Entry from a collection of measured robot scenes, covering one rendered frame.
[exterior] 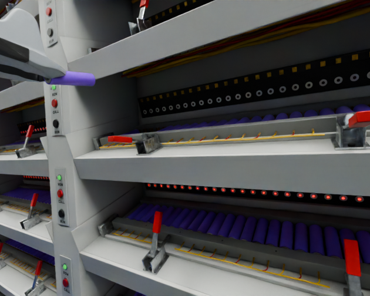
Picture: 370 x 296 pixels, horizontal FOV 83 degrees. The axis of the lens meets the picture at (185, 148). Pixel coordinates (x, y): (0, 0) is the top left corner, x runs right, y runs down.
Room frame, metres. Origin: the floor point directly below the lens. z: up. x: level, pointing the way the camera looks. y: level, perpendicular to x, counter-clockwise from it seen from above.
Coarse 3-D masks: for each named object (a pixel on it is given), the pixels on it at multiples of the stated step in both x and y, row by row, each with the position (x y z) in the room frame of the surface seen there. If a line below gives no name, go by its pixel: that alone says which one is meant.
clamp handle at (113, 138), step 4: (108, 136) 0.28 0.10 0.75; (112, 136) 0.28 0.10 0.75; (116, 136) 0.28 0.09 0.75; (120, 136) 0.29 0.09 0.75; (144, 136) 0.34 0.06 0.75; (108, 140) 0.28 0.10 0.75; (112, 140) 0.28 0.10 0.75; (116, 140) 0.28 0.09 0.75; (120, 140) 0.29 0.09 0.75; (124, 140) 0.29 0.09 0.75; (128, 140) 0.30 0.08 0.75; (132, 140) 0.31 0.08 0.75; (136, 140) 0.32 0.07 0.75; (140, 140) 0.32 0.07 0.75; (144, 140) 0.33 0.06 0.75
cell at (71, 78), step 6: (66, 72) 0.27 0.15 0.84; (72, 72) 0.28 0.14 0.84; (78, 72) 0.29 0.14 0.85; (54, 78) 0.26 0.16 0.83; (60, 78) 0.26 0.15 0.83; (66, 78) 0.27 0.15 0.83; (72, 78) 0.28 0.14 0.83; (78, 78) 0.28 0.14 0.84; (84, 78) 0.29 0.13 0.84; (90, 78) 0.30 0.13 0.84; (48, 84) 0.26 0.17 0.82; (54, 84) 0.26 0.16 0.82; (60, 84) 0.27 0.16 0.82; (66, 84) 0.27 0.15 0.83; (72, 84) 0.28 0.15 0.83; (78, 84) 0.29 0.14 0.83; (84, 84) 0.30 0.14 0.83; (90, 84) 0.30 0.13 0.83
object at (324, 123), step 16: (352, 112) 0.24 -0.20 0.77; (192, 128) 0.35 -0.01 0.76; (208, 128) 0.32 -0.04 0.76; (224, 128) 0.31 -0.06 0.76; (240, 128) 0.29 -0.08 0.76; (256, 128) 0.28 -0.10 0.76; (272, 128) 0.27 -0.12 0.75; (288, 128) 0.26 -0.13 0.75; (304, 128) 0.26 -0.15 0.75; (320, 128) 0.25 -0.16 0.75; (368, 128) 0.23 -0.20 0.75; (112, 144) 0.42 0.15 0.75; (128, 144) 0.41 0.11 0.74
